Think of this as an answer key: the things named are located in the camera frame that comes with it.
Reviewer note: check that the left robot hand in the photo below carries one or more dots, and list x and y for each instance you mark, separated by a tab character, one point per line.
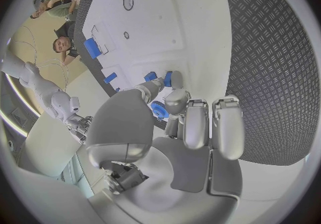
175	167

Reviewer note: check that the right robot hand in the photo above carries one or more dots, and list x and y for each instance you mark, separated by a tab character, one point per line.
81	125

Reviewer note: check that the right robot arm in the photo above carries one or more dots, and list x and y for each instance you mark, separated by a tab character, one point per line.
42	87

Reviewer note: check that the white task board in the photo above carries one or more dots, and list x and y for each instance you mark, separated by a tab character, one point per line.
155	27

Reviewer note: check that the small blue block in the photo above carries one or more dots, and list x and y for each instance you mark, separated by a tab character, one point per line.
110	78

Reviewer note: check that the blue gear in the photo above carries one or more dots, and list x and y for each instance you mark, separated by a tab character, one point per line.
158	110

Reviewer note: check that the large blue block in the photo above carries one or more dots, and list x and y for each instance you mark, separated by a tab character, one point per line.
91	48

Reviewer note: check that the blue plug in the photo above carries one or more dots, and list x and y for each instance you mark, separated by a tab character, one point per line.
150	76

